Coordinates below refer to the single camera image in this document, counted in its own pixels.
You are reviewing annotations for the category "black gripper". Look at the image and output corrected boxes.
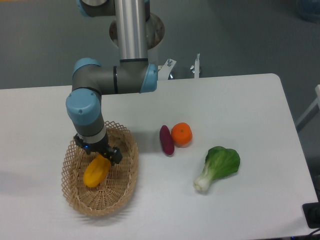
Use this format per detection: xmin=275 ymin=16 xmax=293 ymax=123
xmin=73 ymin=132 xmax=123 ymax=166

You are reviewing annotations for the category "yellow mango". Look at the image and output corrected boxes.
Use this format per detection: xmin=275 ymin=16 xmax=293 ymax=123
xmin=83 ymin=155 xmax=111 ymax=188

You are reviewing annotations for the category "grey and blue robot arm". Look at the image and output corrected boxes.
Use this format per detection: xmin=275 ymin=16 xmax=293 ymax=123
xmin=65 ymin=0 xmax=158 ymax=165

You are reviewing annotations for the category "oval wicker basket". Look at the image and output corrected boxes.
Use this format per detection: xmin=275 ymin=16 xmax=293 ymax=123
xmin=61 ymin=121 xmax=139 ymax=217

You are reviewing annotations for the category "purple sweet potato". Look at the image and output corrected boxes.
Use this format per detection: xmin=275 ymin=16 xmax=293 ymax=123
xmin=159 ymin=125 xmax=175 ymax=156

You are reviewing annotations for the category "orange tangerine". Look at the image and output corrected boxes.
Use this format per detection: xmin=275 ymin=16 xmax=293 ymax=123
xmin=171 ymin=122 xmax=193 ymax=147

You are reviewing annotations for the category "green bok choy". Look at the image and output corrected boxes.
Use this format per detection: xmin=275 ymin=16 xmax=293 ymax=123
xmin=193 ymin=146 xmax=241 ymax=192

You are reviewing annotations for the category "black device at table edge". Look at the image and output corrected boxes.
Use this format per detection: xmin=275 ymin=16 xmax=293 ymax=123
xmin=302 ymin=202 xmax=320 ymax=229

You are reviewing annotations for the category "white metal base frame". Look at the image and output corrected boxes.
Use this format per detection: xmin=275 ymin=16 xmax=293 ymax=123
xmin=157 ymin=52 xmax=202 ymax=81

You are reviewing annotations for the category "white frame at right edge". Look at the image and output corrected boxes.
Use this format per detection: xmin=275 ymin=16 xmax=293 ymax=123
xmin=295 ymin=84 xmax=320 ymax=133

